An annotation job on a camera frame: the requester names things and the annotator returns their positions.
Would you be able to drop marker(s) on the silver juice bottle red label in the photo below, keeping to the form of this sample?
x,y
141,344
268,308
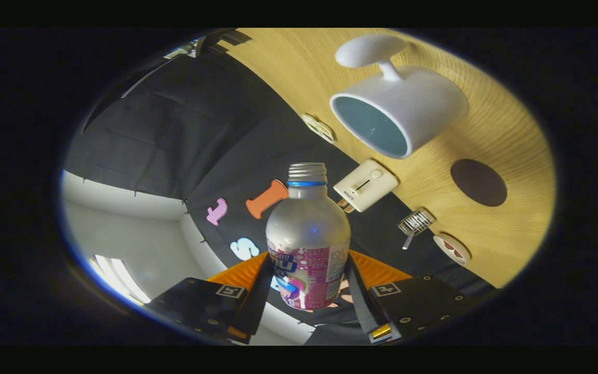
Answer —
x,y
307,223

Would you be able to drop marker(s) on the white plate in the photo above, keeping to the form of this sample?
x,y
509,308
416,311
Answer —
x,y
440,240

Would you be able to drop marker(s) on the large ceiling light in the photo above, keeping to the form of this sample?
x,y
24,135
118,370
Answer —
x,y
122,280

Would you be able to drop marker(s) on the red food slices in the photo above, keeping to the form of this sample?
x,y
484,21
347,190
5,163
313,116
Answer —
x,y
452,250

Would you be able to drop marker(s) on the white toaster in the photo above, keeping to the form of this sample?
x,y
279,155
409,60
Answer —
x,y
366,184

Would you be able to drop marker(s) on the wooden table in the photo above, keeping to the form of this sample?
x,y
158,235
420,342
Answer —
x,y
512,130

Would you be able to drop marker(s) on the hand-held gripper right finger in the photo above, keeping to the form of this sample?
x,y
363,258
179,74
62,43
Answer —
x,y
360,301

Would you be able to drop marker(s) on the white cup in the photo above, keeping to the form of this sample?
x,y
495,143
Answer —
x,y
423,104

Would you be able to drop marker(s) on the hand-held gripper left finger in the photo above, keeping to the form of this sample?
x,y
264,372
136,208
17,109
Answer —
x,y
257,301

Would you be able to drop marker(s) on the brown bread slice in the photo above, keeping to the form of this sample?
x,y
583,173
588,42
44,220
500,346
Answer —
x,y
347,206

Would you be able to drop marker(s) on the small white compartment tray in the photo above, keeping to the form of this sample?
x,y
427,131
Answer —
x,y
318,128

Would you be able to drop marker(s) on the dark brown round coaster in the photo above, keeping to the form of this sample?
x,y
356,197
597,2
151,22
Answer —
x,y
478,183

